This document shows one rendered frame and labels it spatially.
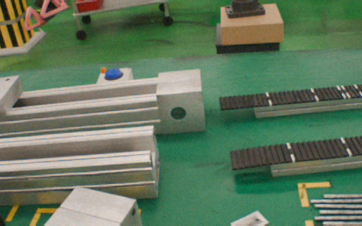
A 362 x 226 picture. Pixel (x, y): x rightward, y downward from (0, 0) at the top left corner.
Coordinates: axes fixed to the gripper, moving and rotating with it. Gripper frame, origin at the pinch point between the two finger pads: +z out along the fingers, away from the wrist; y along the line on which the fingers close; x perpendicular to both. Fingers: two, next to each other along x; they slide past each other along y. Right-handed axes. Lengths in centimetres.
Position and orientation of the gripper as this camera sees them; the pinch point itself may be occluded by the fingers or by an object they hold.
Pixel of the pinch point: (34, 21)
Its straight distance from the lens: 114.6
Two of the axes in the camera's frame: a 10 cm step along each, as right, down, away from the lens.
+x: 5.9, 6.4, 4.8
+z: -3.2, 7.4, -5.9
